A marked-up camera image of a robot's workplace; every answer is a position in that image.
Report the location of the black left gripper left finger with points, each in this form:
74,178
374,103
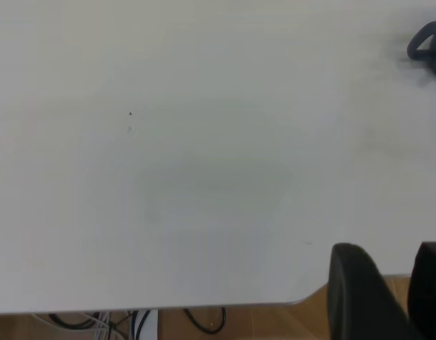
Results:
363,301

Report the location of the dark grey ceramic mug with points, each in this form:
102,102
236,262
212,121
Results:
421,55

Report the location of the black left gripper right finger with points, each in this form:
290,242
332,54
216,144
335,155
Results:
430,290

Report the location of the white table leg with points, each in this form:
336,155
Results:
147,326

